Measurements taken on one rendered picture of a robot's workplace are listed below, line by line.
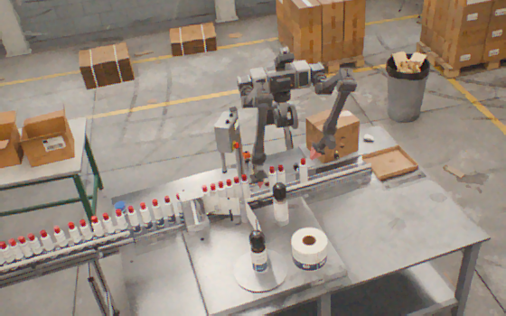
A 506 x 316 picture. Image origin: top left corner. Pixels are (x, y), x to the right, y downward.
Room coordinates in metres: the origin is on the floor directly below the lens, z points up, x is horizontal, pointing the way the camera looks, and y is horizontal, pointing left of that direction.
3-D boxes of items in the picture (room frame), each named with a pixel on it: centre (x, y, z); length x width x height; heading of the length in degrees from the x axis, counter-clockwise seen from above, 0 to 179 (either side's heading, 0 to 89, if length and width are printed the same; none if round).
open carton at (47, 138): (3.51, 1.65, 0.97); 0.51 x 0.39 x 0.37; 13
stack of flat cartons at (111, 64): (6.33, 1.85, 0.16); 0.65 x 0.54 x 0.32; 103
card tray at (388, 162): (2.86, -0.93, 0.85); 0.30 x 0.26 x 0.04; 105
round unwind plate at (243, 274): (1.97, 0.05, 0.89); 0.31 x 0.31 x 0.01
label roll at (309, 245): (2.03, -0.24, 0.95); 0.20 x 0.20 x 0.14
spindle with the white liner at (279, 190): (2.35, -0.11, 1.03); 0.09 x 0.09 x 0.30
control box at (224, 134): (2.65, 0.16, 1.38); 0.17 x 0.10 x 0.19; 160
